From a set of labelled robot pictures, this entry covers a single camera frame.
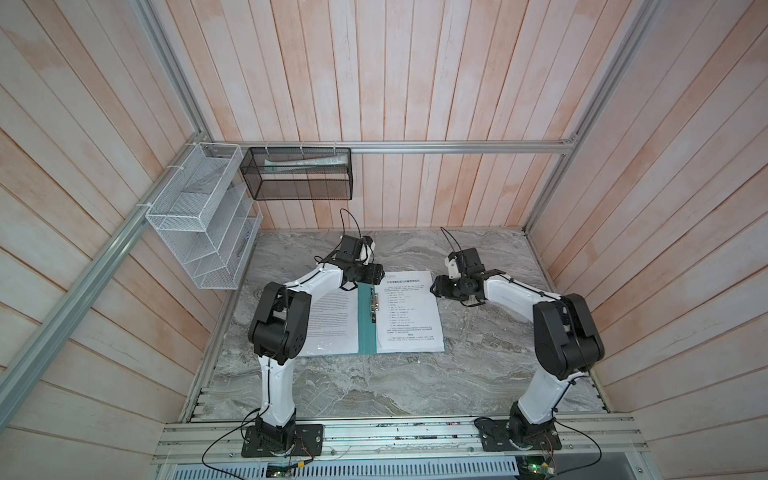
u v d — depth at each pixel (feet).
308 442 2.40
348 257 2.57
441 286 2.82
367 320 3.13
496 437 2.40
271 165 2.95
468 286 2.35
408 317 3.13
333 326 3.05
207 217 2.38
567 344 1.62
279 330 1.71
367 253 2.75
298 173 3.49
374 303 3.20
